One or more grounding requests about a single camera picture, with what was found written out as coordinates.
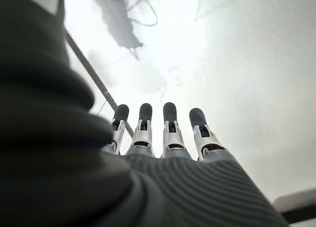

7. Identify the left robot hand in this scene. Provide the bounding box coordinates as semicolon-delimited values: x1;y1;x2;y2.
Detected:
0;0;289;227

